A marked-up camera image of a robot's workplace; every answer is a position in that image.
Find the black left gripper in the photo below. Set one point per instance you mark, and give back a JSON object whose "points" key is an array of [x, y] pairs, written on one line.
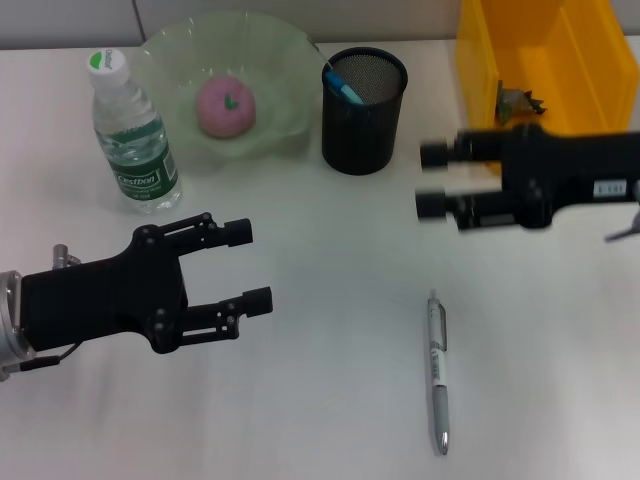
{"points": [[100, 300]]}

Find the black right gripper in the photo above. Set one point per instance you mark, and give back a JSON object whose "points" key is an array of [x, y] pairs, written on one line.
{"points": [[565, 175]]}

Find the green plastic wrapper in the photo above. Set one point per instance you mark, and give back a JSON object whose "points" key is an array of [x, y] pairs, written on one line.
{"points": [[512, 102]]}

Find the blue scissors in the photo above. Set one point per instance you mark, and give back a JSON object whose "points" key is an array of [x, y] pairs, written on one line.
{"points": [[345, 90]]}

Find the clear green-label water bottle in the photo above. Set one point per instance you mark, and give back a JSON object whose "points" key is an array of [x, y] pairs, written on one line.
{"points": [[140, 170]]}

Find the pink toy peach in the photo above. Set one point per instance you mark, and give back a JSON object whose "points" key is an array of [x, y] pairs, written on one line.
{"points": [[220, 115]]}

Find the silver pen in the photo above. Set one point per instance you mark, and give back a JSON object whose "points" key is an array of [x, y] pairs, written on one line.
{"points": [[437, 370]]}

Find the black mesh pen holder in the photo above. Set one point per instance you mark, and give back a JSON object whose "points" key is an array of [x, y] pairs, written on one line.
{"points": [[360, 140]]}

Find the translucent green fruit bowl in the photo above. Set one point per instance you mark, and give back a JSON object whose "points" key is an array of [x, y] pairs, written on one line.
{"points": [[280, 75]]}

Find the yellow plastic bin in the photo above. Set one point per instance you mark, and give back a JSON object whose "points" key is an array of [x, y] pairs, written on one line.
{"points": [[575, 75]]}

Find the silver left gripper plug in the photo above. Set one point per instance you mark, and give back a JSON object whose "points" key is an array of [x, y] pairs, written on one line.
{"points": [[62, 255]]}

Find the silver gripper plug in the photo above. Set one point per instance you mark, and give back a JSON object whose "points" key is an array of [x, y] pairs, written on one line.
{"points": [[637, 197], [62, 255]]}

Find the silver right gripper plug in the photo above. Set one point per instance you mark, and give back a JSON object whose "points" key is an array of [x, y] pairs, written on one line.
{"points": [[637, 197]]}

